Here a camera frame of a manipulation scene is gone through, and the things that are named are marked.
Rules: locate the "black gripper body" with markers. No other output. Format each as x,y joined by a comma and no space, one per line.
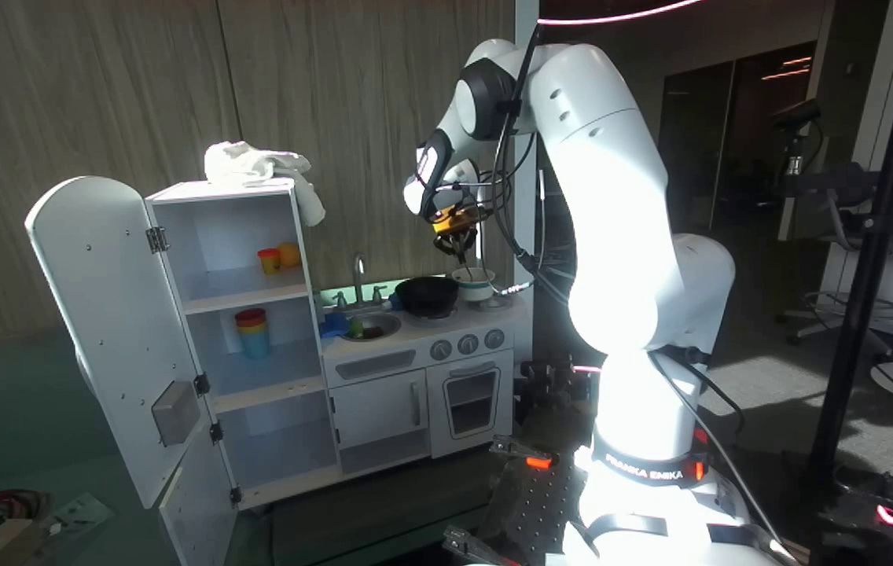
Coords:
458,242

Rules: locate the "white bowl with teal stripe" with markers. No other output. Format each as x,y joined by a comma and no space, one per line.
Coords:
475,292

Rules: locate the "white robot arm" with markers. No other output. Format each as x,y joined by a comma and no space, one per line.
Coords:
643,295

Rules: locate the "green item in sink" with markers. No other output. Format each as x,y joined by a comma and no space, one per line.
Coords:
367,333

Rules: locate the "blue item beside sink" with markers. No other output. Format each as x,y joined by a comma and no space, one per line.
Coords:
334,326

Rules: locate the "black pan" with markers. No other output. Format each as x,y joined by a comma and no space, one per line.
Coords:
426,298

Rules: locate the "silver toy faucet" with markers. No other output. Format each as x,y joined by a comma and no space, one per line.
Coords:
358,269

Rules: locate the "orange and yellow cups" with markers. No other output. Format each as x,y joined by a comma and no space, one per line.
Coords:
282,258

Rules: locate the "white toy kitchen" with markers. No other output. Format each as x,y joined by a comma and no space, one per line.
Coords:
314,410

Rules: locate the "stacked colourful cups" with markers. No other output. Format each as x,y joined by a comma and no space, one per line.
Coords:
253,333

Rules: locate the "white cloth on fridge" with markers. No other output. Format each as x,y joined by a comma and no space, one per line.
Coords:
247,165

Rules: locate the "white toy fridge door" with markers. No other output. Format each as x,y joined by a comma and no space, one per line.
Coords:
106,269

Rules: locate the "teal green couch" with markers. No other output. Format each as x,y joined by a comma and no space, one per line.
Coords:
56,446

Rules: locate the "black tripod pole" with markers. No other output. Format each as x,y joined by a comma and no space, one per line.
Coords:
819,479

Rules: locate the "white upright post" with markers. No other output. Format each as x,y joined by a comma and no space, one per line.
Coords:
523,151

